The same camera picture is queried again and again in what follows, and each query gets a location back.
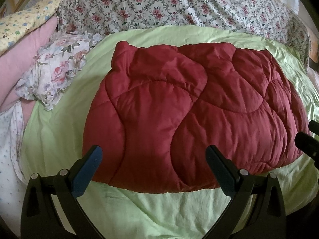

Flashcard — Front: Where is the white dotted cloth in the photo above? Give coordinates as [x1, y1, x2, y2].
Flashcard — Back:
[0, 101, 26, 236]

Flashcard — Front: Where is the red quilted puffer jacket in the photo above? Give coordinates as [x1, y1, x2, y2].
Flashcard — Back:
[83, 41, 308, 193]

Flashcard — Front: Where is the yellow patterned pillow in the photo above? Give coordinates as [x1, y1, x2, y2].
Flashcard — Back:
[0, 0, 61, 55]

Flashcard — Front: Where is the rose floral quilt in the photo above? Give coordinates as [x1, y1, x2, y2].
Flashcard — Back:
[57, 0, 311, 65]

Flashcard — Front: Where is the light green bed sheet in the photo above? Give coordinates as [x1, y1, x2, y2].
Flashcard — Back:
[21, 25, 318, 238]

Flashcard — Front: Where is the large-rose floral pillowcase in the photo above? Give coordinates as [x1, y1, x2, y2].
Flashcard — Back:
[15, 31, 103, 111]

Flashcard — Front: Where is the pink pillow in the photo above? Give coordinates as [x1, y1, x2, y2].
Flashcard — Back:
[0, 15, 60, 112]

